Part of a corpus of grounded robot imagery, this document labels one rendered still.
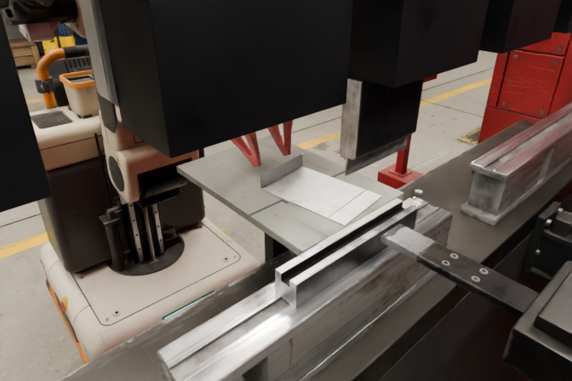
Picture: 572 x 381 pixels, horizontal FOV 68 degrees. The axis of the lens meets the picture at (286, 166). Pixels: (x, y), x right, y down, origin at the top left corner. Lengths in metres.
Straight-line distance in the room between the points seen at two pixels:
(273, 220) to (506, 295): 0.24
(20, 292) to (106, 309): 0.72
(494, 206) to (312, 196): 0.35
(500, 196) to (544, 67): 0.57
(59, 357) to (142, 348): 1.29
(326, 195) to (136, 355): 0.28
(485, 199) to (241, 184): 0.42
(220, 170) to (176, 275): 0.98
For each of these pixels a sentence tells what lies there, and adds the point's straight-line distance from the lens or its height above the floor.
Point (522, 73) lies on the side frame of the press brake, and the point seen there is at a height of 1.00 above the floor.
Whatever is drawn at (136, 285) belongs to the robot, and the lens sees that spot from 1.56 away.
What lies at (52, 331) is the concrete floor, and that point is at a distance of 1.93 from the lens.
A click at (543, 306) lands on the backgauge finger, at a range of 0.39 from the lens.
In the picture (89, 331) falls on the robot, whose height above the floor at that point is 0.27.
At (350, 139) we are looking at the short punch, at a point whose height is 1.12.
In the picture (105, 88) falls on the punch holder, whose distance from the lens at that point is 0.28.
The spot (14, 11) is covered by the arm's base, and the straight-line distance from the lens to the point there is 1.09.
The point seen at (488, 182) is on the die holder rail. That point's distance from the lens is 0.77.
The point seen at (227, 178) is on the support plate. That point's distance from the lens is 0.58.
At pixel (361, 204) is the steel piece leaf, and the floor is 1.00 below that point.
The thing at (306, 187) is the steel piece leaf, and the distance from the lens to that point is 0.55.
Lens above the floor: 1.27
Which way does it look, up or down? 27 degrees down
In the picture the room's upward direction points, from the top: straight up
